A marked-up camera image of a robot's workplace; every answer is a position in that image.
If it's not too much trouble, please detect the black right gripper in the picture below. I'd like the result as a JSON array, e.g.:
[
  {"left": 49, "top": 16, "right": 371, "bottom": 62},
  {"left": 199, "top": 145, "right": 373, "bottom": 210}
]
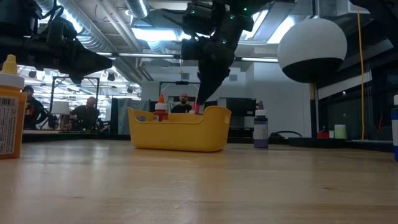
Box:
[{"left": 182, "top": 39, "right": 236, "bottom": 105}]

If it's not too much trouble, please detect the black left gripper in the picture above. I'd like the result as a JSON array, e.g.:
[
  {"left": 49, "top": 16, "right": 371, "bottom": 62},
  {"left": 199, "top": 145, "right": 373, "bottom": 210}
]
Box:
[{"left": 46, "top": 17, "right": 113, "bottom": 85}]

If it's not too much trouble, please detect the pink food colouring bottle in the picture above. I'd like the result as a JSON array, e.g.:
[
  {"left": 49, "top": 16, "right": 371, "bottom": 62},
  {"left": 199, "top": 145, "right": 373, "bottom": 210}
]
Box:
[{"left": 190, "top": 101, "right": 205, "bottom": 115}]

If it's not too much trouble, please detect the red food colouring bottle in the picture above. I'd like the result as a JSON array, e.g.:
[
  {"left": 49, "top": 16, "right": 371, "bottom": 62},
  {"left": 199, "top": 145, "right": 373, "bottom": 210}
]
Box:
[{"left": 154, "top": 93, "right": 170, "bottom": 123}]

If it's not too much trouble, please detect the yellow plastic basket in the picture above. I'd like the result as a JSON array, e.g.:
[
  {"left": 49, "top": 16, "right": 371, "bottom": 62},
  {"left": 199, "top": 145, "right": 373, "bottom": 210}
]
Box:
[{"left": 127, "top": 105, "right": 233, "bottom": 153}]

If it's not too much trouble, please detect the purple food colouring bottle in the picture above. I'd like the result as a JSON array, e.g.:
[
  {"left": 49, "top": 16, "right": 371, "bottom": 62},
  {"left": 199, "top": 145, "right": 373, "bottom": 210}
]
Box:
[{"left": 253, "top": 100, "right": 269, "bottom": 149}]

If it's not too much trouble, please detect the yellow food colouring bottle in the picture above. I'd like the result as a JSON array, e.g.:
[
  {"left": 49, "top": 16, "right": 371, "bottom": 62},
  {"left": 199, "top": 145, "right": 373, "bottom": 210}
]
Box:
[{"left": 0, "top": 54, "right": 28, "bottom": 160}]

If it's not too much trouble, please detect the blue food colouring bottle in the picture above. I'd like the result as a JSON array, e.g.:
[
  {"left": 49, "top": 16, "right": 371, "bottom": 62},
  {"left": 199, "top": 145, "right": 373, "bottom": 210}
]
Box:
[{"left": 391, "top": 94, "right": 398, "bottom": 162}]

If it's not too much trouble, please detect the person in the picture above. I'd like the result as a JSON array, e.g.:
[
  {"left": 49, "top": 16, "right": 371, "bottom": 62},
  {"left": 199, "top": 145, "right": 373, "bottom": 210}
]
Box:
[
  {"left": 170, "top": 92, "right": 193, "bottom": 114},
  {"left": 22, "top": 85, "right": 47, "bottom": 130},
  {"left": 68, "top": 96, "right": 101, "bottom": 131}
]

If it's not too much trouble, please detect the black monitor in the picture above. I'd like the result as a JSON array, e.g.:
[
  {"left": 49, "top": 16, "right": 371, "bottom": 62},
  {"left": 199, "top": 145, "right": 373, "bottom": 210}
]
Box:
[{"left": 217, "top": 97, "right": 257, "bottom": 118}]

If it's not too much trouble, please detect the grey fabric partition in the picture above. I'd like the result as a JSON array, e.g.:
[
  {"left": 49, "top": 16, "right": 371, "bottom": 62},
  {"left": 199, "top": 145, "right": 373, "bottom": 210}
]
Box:
[{"left": 110, "top": 98, "right": 150, "bottom": 135}]

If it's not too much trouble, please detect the white lamp shade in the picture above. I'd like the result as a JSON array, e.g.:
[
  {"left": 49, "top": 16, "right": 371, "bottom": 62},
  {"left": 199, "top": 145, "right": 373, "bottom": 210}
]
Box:
[{"left": 51, "top": 101, "right": 71, "bottom": 115}]

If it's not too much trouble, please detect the white globe lamp black base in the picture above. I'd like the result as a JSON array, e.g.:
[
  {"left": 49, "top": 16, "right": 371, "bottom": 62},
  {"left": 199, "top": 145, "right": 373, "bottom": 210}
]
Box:
[{"left": 276, "top": 17, "right": 348, "bottom": 147}]

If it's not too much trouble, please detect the pale green cup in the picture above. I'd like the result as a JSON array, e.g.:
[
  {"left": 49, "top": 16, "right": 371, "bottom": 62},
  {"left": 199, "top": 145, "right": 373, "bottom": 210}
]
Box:
[{"left": 334, "top": 124, "right": 347, "bottom": 140}]

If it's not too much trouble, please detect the black background rig frame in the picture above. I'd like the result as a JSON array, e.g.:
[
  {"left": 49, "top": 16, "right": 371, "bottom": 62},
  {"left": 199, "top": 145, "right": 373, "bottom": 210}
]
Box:
[
  {"left": 49, "top": 75, "right": 101, "bottom": 130},
  {"left": 159, "top": 80, "right": 205, "bottom": 113}
]

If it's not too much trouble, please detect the black cable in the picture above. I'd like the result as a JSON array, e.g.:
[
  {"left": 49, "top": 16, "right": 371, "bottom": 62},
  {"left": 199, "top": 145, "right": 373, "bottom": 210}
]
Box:
[{"left": 269, "top": 129, "right": 303, "bottom": 139}]

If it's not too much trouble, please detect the black aluminium rig frame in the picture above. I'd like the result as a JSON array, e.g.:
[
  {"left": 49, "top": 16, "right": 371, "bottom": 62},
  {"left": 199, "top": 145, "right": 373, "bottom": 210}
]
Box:
[{"left": 21, "top": 129, "right": 394, "bottom": 153}]

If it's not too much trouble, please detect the yellow extension cable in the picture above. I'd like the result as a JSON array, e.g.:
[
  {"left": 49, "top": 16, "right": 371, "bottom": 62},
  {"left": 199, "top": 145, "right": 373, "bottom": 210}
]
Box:
[{"left": 356, "top": 11, "right": 365, "bottom": 141}]

